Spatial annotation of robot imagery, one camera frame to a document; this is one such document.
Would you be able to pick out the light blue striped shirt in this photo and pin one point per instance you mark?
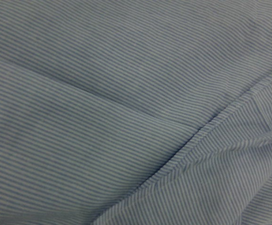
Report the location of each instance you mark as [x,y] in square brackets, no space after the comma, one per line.
[135,112]

